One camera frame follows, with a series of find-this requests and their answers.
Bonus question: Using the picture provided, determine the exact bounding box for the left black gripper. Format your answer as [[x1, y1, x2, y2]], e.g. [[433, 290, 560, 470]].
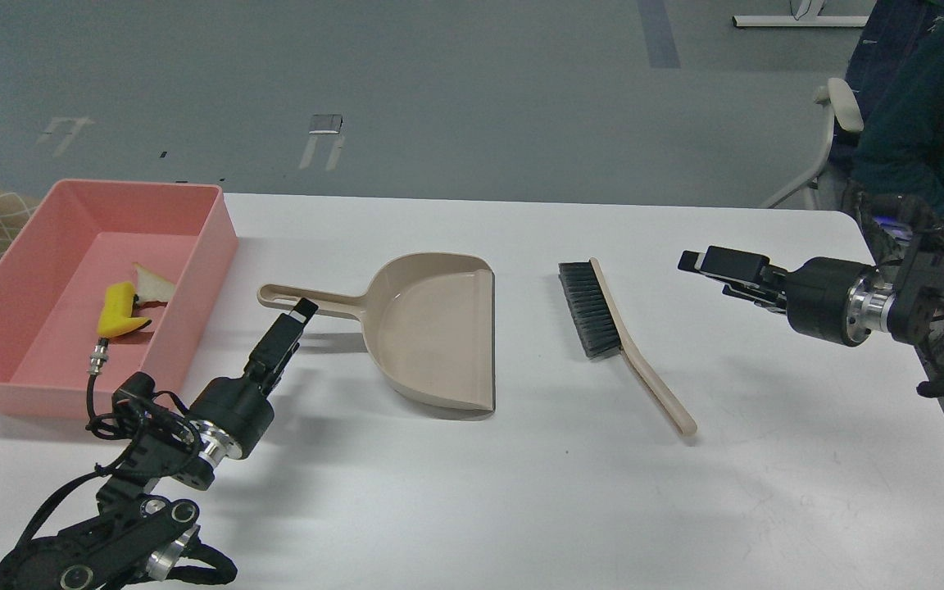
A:
[[187, 297, 319, 461]]

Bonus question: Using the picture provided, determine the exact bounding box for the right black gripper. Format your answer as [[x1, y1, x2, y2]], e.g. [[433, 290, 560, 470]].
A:
[[678, 246, 895, 347]]

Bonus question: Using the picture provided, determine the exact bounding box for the beige plastic dustpan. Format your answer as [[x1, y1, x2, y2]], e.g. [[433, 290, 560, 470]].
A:
[[257, 252, 496, 412]]

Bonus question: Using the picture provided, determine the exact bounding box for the white bread piece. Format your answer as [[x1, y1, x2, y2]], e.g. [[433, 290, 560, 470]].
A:
[[134, 262, 176, 307]]

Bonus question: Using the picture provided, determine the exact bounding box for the beige hand brush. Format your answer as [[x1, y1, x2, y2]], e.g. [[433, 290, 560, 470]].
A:
[[558, 258, 698, 437]]

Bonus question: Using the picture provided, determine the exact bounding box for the yellow green sponge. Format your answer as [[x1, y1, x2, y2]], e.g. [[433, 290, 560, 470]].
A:
[[97, 281, 152, 339]]

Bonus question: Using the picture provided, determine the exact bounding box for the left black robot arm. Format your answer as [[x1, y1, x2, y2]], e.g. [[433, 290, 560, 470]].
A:
[[0, 298, 318, 589]]

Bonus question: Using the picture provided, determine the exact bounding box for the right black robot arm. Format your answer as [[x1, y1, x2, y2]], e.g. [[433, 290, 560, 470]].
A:
[[678, 192, 944, 398]]

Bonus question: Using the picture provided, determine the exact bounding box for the pink plastic bin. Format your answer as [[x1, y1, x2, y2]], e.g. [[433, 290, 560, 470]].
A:
[[0, 179, 238, 419]]

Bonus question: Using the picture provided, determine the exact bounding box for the white office chair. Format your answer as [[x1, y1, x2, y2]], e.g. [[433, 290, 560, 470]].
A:
[[760, 78, 865, 211]]

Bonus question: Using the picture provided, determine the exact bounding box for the person in teal sweater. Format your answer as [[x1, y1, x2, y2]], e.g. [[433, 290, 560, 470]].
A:
[[843, 1, 944, 249]]

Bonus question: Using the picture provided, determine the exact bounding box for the white desk base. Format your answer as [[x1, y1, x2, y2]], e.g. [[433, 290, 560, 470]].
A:
[[731, 1, 869, 29]]

